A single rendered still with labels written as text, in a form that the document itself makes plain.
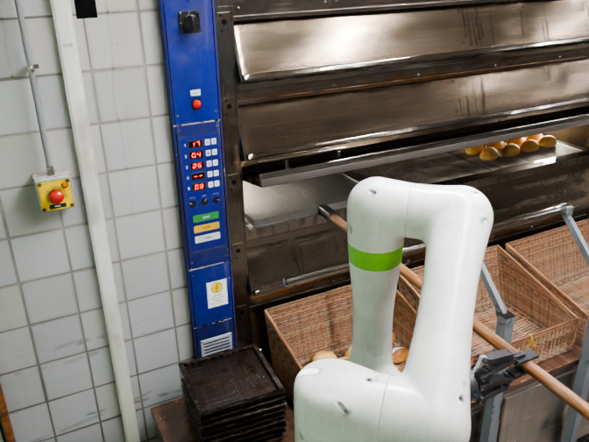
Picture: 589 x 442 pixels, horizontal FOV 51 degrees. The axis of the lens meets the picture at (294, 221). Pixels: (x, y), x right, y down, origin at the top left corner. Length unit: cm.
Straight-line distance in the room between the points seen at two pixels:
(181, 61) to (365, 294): 95
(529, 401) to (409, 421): 167
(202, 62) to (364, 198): 88
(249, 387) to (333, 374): 106
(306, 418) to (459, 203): 48
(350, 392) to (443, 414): 15
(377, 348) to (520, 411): 134
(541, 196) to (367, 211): 191
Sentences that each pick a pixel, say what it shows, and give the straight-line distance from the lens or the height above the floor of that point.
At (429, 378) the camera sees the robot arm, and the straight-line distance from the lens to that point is 104.
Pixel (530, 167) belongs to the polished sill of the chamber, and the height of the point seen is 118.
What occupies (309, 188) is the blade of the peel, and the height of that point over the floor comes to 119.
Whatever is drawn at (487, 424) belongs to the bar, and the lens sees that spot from 247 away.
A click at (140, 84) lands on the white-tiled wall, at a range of 191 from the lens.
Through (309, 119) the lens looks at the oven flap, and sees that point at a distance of 215.
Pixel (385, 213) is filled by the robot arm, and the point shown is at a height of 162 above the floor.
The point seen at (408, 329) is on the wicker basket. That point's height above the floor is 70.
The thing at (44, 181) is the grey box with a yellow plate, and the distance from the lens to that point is 186.
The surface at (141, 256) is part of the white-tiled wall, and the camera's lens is 208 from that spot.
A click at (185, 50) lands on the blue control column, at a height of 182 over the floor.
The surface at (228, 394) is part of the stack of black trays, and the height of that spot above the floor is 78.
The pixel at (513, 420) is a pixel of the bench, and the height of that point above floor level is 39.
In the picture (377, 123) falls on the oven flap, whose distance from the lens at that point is 228.
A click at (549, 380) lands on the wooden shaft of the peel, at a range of 155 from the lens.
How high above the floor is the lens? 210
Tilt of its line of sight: 24 degrees down
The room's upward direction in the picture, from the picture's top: 1 degrees counter-clockwise
